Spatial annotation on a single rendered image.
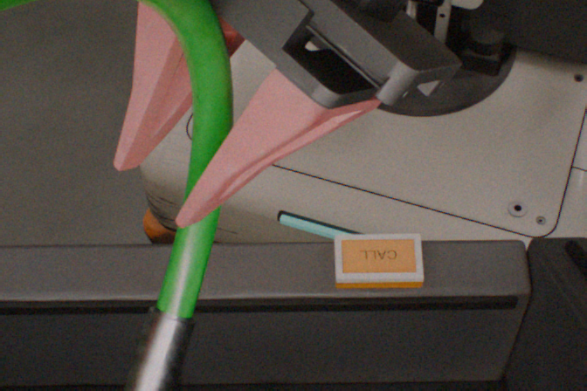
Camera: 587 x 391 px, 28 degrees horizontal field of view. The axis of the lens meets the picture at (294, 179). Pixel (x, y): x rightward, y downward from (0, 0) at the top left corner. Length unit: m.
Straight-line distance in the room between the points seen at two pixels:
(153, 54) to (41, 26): 1.73
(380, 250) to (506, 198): 0.86
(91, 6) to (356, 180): 0.77
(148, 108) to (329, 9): 0.08
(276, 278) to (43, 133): 1.31
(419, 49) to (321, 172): 1.16
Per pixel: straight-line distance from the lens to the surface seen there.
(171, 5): 0.32
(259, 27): 0.35
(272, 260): 0.69
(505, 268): 0.69
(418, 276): 0.67
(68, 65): 2.04
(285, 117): 0.35
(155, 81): 0.38
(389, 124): 1.58
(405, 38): 0.37
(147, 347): 0.43
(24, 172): 1.92
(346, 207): 1.51
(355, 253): 0.67
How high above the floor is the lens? 1.54
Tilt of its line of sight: 56 degrees down
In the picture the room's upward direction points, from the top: 1 degrees counter-clockwise
